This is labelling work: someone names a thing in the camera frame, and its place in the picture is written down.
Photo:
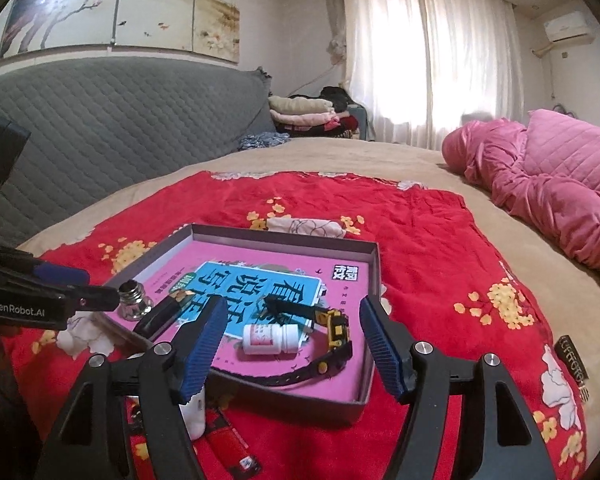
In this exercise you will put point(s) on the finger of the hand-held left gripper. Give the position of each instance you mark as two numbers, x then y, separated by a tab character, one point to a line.
65	274
95	297

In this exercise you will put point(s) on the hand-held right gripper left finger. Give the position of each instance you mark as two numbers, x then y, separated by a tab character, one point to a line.
205	345

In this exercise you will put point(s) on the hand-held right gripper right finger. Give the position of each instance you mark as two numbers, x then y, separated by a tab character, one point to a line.
380	350

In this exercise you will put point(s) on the metal threaded fitting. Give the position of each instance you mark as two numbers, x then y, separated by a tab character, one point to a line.
132	300

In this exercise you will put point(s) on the black and gold case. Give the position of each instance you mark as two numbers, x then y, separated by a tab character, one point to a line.
160	317

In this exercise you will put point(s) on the white pill bottle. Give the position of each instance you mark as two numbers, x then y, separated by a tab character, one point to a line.
270	340

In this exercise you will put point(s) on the grey cardboard box tray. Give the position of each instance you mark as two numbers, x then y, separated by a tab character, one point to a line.
300	400

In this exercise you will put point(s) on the red lighter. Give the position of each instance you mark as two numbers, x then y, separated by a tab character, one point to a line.
225	442

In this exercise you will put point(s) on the pink book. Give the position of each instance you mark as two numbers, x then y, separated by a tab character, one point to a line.
350	280

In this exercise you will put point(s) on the red floral blanket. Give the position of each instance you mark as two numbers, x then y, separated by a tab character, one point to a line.
430	240

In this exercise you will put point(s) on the grey quilted headboard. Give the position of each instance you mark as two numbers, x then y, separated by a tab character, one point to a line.
105	125

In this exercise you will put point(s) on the brown blanket label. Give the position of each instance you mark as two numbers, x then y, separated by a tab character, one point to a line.
572	365

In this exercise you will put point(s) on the blue patterned cloth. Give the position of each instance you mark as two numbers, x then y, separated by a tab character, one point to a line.
260	141

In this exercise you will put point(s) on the pink quilt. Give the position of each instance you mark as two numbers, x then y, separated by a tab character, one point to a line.
555	170

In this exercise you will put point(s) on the stack of folded clothes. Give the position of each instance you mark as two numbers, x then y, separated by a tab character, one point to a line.
300	107

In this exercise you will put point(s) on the white curtain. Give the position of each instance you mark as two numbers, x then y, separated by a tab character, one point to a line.
405	50

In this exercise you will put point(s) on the white air conditioner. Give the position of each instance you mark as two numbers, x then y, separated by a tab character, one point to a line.
567	27

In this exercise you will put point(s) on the tree wall painting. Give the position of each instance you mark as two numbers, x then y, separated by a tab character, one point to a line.
130	5

